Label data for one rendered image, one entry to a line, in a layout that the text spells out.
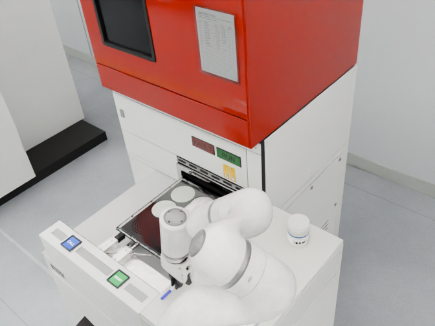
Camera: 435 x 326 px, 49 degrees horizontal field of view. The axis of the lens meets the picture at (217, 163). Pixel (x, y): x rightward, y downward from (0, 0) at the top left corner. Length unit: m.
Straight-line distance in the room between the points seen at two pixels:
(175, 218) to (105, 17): 0.92
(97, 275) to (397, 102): 2.13
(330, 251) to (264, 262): 0.78
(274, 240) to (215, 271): 0.83
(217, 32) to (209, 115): 0.33
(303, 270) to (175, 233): 0.50
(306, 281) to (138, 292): 0.53
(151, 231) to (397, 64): 1.82
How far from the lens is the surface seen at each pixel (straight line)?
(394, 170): 3.38
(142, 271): 1.74
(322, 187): 2.28
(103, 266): 1.69
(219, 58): 1.51
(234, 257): 0.84
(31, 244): 3.31
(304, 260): 1.61
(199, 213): 1.12
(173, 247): 1.31
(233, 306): 0.94
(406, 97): 3.08
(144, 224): 1.87
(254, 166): 1.73
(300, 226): 1.58
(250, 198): 0.97
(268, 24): 1.49
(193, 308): 0.95
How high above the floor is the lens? 2.19
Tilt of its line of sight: 38 degrees down
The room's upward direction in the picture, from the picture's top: 6 degrees counter-clockwise
